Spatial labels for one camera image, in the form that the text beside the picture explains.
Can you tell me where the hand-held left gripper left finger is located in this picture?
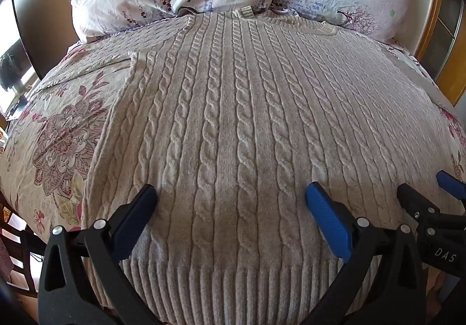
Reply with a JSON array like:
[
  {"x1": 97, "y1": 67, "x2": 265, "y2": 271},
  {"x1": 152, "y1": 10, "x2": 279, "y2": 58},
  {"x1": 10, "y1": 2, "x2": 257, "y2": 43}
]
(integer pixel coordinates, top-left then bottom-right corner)
[{"x1": 37, "y1": 184, "x2": 163, "y2": 325}]

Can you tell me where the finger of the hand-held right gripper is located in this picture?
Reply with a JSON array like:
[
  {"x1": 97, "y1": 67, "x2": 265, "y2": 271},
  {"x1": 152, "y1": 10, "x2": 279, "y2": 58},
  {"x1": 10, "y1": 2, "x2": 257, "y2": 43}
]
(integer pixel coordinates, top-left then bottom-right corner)
[
  {"x1": 397, "y1": 183, "x2": 442, "y2": 218},
  {"x1": 436, "y1": 170, "x2": 466, "y2": 202}
]

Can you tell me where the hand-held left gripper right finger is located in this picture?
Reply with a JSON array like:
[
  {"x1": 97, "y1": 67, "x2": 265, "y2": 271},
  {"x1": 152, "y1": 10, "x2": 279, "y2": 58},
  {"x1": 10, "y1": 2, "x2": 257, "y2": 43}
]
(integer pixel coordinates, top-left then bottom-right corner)
[{"x1": 305, "y1": 181, "x2": 426, "y2": 325}]

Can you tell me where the cream cable-knit sweater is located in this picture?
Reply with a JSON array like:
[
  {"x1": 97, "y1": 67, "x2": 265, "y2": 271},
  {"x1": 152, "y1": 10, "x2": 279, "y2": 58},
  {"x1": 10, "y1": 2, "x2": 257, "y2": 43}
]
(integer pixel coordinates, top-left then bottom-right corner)
[{"x1": 82, "y1": 6, "x2": 456, "y2": 325}]

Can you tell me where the dark wooden chair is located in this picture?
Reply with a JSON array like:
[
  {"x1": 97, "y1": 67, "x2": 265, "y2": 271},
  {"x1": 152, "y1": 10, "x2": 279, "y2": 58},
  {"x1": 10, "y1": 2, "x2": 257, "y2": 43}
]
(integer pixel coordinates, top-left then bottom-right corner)
[{"x1": 0, "y1": 187, "x2": 48, "y2": 298}]

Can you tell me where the floral bedspread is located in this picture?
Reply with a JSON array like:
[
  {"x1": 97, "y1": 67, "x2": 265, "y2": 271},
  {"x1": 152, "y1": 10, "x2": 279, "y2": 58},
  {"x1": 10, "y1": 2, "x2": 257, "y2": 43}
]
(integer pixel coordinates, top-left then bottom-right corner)
[{"x1": 0, "y1": 34, "x2": 466, "y2": 242}]

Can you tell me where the bright window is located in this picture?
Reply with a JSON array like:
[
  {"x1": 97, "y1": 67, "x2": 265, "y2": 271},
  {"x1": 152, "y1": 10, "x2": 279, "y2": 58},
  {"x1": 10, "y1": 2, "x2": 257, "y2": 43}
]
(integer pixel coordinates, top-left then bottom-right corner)
[{"x1": 0, "y1": 0, "x2": 40, "y2": 118}]

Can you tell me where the wooden furniture frame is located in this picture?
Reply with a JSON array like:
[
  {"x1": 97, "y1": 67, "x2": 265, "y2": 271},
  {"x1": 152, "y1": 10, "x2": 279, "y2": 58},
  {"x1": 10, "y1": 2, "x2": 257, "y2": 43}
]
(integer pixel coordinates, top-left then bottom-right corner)
[{"x1": 415, "y1": 0, "x2": 466, "y2": 107}]

